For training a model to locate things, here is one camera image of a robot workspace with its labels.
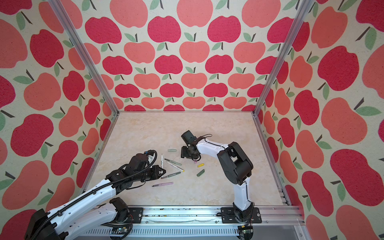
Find aluminium corner post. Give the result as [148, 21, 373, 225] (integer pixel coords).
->
[48, 0, 120, 117]
[252, 0, 315, 119]

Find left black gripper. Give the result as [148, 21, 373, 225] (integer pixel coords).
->
[133, 164, 168, 182]

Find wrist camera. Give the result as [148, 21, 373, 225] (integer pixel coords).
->
[181, 130, 197, 146]
[144, 150, 157, 158]

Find dark green pen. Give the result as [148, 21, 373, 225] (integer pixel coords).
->
[161, 172, 182, 179]

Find white yellow-tipped pen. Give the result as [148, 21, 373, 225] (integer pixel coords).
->
[167, 162, 185, 172]

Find right aluminium corner post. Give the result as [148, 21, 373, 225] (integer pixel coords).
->
[252, 0, 315, 119]

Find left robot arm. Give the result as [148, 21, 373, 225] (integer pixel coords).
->
[24, 150, 166, 240]

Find left aluminium corner post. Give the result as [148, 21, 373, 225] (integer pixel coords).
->
[48, 0, 120, 117]

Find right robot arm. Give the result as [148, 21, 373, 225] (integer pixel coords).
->
[181, 132, 254, 224]

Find aluminium front rail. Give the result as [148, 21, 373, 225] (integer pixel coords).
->
[74, 206, 310, 240]

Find dark green pen cap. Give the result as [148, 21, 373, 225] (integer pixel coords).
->
[197, 169, 205, 177]

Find pink pen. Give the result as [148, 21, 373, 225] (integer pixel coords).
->
[152, 182, 174, 187]

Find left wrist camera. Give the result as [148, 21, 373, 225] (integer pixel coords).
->
[144, 150, 157, 158]

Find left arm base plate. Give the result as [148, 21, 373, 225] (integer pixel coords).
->
[128, 207, 144, 224]

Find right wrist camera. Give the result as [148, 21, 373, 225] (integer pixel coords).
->
[181, 130, 197, 146]

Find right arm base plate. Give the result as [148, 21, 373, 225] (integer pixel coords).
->
[216, 206, 263, 224]

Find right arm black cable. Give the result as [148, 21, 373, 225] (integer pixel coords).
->
[197, 134, 256, 217]

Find light green pen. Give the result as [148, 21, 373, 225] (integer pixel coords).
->
[164, 159, 182, 166]

